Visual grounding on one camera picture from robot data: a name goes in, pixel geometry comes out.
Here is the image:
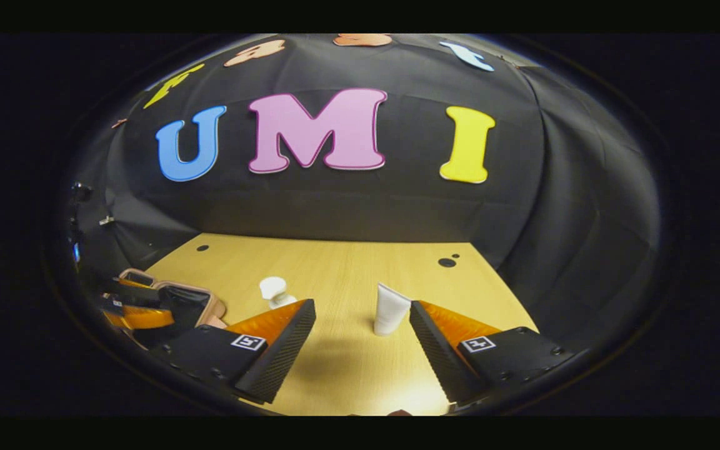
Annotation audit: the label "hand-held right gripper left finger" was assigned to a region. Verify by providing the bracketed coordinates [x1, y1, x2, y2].
[151, 298, 317, 404]

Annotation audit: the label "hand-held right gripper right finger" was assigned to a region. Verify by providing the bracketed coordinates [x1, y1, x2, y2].
[409, 300, 576, 404]

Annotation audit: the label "white pump bottle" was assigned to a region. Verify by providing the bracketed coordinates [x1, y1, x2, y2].
[259, 276, 298, 311]

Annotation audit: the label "white squeeze tube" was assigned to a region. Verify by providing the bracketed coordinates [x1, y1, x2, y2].
[373, 282, 412, 337]

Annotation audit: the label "pink suitcase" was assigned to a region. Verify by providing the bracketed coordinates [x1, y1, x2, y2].
[116, 267, 228, 333]

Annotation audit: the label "black backdrop cloth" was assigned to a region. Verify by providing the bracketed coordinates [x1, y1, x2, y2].
[63, 34, 664, 351]

